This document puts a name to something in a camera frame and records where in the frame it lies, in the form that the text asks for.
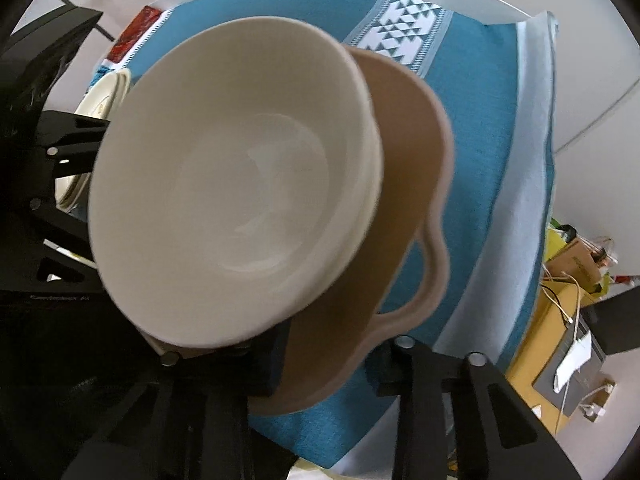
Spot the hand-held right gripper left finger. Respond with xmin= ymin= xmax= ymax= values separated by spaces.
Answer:
xmin=65 ymin=319 xmax=294 ymax=480

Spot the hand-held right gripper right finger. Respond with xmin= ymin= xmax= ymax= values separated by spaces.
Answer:
xmin=367 ymin=336 xmax=576 ymax=480

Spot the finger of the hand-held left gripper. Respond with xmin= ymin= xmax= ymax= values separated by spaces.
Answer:
xmin=29 ymin=199 xmax=102 ymax=287
xmin=41 ymin=111 xmax=110 ymax=179

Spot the cream bowl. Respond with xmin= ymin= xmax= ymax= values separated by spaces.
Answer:
xmin=87 ymin=16 xmax=386 ymax=351

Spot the beige dish with handles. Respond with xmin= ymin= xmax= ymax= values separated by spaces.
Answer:
xmin=250 ymin=45 xmax=457 ymax=417

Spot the yellow rimmed plate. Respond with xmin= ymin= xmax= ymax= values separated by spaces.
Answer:
xmin=56 ymin=66 xmax=134 ymax=212

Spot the red packet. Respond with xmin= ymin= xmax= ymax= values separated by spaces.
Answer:
xmin=109 ymin=6 xmax=164 ymax=64

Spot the yellow cardboard box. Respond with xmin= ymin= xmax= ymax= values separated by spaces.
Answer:
xmin=505 ymin=280 xmax=619 ymax=437

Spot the grey flat box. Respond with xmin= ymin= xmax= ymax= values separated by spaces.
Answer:
xmin=534 ymin=330 xmax=607 ymax=417

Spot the white paper sheet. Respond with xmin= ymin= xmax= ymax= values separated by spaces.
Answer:
xmin=552 ymin=341 xmax=594 ymax=394

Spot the green yellow carton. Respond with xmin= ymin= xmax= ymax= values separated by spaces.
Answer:
xmin=546 ymin=216 xmax=577 ymax=262

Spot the brown cardboard box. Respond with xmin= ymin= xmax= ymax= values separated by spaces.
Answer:
xmin=545 ymin=236 xmax=609 ymax=294

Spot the black flat panel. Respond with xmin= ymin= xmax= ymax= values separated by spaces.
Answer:
xmin=594 ymin=289 xmax=640 ymax=357

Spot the blue patterned tablecloth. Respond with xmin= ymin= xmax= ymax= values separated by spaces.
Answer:
xmin=90 ymin=0 xmax=559 ymax=471

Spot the white cable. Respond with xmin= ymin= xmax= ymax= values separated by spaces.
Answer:
xmin=541 ymin=269 xmax=587 ymax=332

